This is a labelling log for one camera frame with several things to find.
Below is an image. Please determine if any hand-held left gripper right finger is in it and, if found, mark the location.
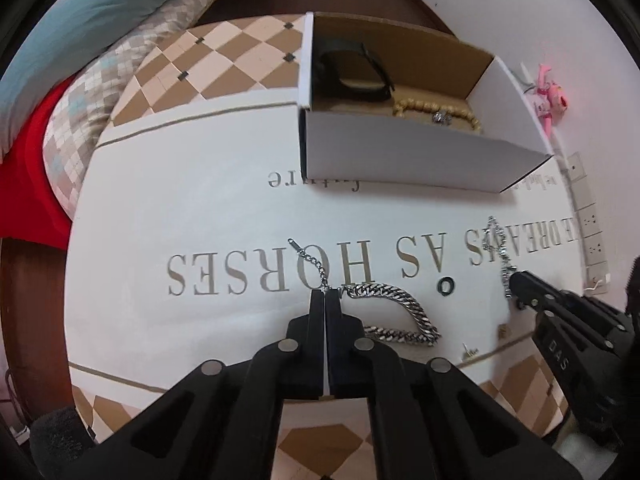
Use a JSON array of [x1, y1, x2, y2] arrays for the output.
[[326, 291, 585, 480]]

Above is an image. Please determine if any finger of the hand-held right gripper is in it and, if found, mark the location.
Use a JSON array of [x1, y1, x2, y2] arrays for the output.
[[507, 270, 632, 352]]

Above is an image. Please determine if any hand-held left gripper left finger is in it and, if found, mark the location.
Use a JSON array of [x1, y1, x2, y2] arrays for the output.
[[92, 290, 327, 480]]

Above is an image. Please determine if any thin silver chain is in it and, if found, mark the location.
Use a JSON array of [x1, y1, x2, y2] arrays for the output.
[[484, 215, 519, 302]]

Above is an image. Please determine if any thick silver chain bracelet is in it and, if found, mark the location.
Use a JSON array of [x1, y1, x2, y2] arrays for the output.
[[287, 237, 442, 347]]

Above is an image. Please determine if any white cardboard box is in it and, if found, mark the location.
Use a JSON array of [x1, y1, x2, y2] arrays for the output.
[[298, 11, 555, 195]]

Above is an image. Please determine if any white printed tablecloth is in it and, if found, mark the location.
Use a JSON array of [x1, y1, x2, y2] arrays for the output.
[[62, 14, 601, 480]]

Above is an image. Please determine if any pink plush toy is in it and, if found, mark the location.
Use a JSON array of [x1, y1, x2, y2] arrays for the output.
[[532, 62, 571, 137]]

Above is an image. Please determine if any dark fuzzy cloth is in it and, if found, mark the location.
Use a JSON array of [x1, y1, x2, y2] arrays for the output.
[[29, 406, 102, 480]]

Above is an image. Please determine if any beige checkered blanket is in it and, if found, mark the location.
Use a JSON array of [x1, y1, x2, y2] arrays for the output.
[[42, 0, 267, 222]]

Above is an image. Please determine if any red cloth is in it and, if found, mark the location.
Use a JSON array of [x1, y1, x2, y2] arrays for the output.
[[0, 76, 77, 252]]

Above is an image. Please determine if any white wall socket strip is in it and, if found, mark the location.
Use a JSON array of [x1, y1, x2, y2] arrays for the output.
[[564, 151, 612, 297]]

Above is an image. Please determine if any wooden bead bracelet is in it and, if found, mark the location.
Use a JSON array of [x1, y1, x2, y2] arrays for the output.
[[392, 99, 484, 134]]

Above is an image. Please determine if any black watch strap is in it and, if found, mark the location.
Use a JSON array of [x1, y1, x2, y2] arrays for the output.
[[313, 41, 396, 104]]

